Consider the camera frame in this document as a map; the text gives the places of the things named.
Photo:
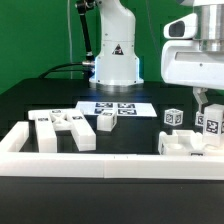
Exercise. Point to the white tagged cube near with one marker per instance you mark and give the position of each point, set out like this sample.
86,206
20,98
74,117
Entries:
173,117

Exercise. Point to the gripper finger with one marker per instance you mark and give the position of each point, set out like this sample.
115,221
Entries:
200,96

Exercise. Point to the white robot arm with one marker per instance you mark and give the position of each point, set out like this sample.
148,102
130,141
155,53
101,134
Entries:
117,66

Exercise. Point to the white chair back frame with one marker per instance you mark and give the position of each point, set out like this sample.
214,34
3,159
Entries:
49,122

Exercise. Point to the white chair seat block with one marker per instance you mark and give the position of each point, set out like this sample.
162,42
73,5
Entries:
187,143

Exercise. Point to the white tag marker sheet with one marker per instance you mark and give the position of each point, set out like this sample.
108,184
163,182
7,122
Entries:
121,108

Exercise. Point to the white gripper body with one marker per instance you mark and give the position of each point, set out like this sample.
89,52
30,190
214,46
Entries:
194,52

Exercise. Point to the white U-shaped fence frame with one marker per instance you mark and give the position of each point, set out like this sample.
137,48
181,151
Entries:
15,162

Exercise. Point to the white tagged cube far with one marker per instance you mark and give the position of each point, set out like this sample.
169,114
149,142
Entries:
199,119

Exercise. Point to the white tagged cube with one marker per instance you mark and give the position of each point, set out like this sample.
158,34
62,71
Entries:
199,119
173,117

